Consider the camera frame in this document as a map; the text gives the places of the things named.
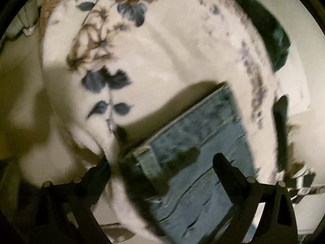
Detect dark green duvet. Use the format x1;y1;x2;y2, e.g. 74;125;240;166
226;0;291;73

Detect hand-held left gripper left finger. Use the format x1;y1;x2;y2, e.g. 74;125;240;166
29;158;112;244

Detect folded dark jeans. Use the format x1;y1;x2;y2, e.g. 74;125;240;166
272;95;291;172

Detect blue jeans pants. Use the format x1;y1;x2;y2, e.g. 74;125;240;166
119;81;257;244

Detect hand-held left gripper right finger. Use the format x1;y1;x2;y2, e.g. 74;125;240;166
213;152;299;244

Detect pink floral sheet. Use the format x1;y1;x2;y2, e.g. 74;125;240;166
38;0;84;38

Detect green striped curtain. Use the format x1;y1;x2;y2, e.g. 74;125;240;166
5;0;40;40

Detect floral blanket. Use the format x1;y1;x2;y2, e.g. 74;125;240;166
19;0;315;237

